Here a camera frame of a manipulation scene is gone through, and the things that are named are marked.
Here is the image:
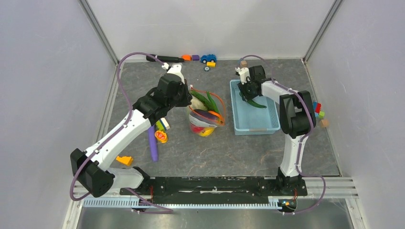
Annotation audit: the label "green chili pepper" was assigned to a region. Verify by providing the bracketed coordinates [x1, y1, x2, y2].
[206, 91, 219, 114]
[246, 100, 267, 109]

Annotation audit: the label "green white cabbage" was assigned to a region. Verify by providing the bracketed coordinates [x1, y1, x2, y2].
[190, 96, 208, 111]

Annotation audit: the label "light blue plastic basket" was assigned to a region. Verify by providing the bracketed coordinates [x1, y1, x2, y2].
[230, 80, 280, 135]

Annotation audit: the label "purple eggplant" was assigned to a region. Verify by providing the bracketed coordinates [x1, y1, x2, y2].
[190, 109, 220, 124]

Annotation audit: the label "clear zip top bag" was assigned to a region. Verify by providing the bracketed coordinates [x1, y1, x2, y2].
[186, 85, 226, 137]

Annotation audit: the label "yellow bell pepper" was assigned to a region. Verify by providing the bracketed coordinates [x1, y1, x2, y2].
[198, 127, 215, 137]

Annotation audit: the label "green cucumber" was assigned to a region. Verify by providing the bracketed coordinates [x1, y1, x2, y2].
[189, 90, 213, 110]

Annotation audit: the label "orange fruit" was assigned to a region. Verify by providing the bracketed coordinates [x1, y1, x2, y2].
[208, 111, 224, 123]

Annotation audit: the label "red apple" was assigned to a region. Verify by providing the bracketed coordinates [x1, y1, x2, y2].
[190, 124, 205, 133]

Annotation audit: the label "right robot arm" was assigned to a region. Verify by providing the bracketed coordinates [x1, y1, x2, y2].
[235, 65, 316, 195]

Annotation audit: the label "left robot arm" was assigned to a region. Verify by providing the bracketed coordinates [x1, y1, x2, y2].
[70, 70, 192, 201]

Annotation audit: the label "teal and tan blocks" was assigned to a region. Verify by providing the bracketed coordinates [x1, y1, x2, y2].
[239, 60, 248, 69]

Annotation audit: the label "green blue white block stack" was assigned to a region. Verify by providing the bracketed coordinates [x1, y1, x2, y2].
[155, 118, 170, 132]

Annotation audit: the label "black microphone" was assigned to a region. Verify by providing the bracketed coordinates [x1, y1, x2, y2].
[146, 54, 185, 63]

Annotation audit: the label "orange toy piece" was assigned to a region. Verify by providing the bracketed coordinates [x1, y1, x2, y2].
[181, 55, 192, 61]

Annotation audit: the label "purple toy block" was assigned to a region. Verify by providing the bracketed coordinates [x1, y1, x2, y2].
[192, 55, 200, 61]

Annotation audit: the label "purple toy stick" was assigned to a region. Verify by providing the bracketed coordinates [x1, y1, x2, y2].
[148, 125, 159, 162]

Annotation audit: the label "yellow red toy disc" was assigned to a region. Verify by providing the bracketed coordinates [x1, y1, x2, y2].
[154, 130, 168, 143]

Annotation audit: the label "blue toy car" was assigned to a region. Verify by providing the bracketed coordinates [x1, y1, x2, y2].
[200, 54, 217, 63]

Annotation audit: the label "colourful block stack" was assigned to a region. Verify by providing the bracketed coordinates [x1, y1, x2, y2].
[313, 102, 325, 119]

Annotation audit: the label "tan wooden cube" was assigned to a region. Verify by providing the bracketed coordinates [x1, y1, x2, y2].
[320, 119, 330, 128]

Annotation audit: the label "yellow cheese wedge toy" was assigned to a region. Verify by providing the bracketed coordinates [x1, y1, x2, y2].
[116, 156, 134, 167]

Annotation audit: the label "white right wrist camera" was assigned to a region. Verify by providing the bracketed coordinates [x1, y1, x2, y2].
[235, 67, 251, 84]

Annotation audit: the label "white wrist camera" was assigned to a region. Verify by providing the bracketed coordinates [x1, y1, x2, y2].
[235, 67, 251, 84]
[161, 62, 184, 82]

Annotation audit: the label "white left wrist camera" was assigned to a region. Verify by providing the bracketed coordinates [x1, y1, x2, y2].
[161, 62, 184, 82]

